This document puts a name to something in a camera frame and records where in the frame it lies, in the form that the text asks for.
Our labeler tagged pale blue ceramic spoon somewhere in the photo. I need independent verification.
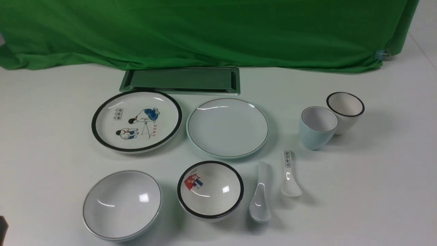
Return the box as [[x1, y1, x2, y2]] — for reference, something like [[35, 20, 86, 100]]
[[249, 162, 271, 223]]

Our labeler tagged black-rimmed illustrated plate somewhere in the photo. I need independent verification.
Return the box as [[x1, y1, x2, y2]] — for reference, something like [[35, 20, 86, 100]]
[[91, 91, 183, 154]]

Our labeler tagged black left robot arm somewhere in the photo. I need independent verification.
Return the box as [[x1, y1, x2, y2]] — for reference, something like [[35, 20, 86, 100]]
[[0, 216, 9, 246]]

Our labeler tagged black-rimmed illustrated bowl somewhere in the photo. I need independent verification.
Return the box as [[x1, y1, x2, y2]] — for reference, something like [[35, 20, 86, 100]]
[[176, 161, 245, 222]]

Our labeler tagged white printed ceramic spoon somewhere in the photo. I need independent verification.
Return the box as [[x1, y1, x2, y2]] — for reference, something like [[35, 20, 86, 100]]
[[280, 150, 302, 198]]

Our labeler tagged blue binder clip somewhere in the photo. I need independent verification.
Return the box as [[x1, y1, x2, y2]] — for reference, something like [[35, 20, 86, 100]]
[[374, 49, 392, 61]]

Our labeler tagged green backdrop cloth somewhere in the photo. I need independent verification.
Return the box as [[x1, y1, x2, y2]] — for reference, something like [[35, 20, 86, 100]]
[[0, 0, 419, 73]]

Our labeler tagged pale blue ceramic cup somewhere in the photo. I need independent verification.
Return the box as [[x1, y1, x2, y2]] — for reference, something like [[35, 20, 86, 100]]
[[298, 106, 338, 151]]

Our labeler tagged pale blue plain bowl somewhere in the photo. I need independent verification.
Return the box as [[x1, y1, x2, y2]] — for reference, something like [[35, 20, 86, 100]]
[[82, 170, 163, 242]]

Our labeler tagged pale blue plain plate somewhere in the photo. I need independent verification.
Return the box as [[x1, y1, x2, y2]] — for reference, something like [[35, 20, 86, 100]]
[[186, 97, 270, 159]]

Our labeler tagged white black-rimmed cup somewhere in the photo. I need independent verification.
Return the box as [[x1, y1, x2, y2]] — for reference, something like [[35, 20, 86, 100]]
[[326, 92, 365, 136]]

